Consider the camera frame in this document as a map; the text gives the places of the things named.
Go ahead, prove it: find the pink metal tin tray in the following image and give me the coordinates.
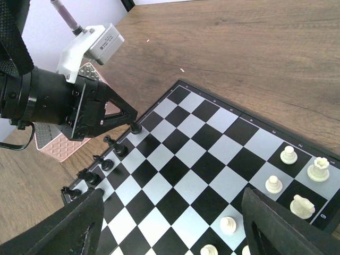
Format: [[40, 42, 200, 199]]
[[33, 62, 111, 163]]

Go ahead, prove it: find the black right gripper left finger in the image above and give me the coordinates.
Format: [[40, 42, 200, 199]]
[[1, 189, 104, 254]]

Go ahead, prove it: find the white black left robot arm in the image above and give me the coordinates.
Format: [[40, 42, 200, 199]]
[[1, 1, 142, 141]]

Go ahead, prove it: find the black chess piece on board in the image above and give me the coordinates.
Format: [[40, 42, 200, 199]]
[[61, 186, 82, 200], [76, 168, 101, 185], [103, 135, 128, 156], [92, 155, 114, 172]]

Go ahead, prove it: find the white chess piece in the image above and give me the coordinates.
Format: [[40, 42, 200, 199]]
[[200, 244, 218, 255], [307, 157, 329, 182], [280, 146, 298, 165], [265, 175, 283, 194], [290, 194, 316, 219], [219, 216, 237, 235]]

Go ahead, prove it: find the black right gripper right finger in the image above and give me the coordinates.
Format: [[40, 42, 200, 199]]
[[242, 188, 339, 254]]

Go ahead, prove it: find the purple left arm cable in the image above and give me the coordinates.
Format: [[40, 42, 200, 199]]
[[50, 0, 83, 35]]

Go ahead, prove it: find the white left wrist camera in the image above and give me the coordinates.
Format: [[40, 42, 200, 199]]
[[56, 23, 125, 84]]

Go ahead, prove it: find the black chess piece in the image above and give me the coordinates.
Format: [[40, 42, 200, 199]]
[[92, 155, 114, 172], [61, 186, 82, 200], [103, 135, 128, 156], [130, 122, 142, 134], [76, 168, 101, 185]]

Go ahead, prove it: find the magnetic chess board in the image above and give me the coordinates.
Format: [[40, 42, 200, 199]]
[[61, 79, 340, 255]]

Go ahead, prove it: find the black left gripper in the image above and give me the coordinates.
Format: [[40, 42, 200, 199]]
[[64, 76, 138, 141]]

